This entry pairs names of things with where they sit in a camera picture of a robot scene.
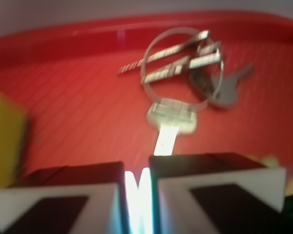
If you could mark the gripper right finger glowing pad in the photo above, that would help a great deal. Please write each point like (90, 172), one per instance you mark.
(218, 193)

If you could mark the yellow sponge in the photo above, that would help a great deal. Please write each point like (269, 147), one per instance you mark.
(13, 128)

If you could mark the silver keys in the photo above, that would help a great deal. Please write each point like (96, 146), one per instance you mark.
(187, 61)

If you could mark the red plastic tray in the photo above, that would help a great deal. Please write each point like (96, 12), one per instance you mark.
(83, 112)

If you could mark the multicolour braided rope toy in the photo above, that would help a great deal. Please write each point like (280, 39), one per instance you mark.
(272, 161)

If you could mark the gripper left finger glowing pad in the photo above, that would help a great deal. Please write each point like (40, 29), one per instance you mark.
(87, 199)

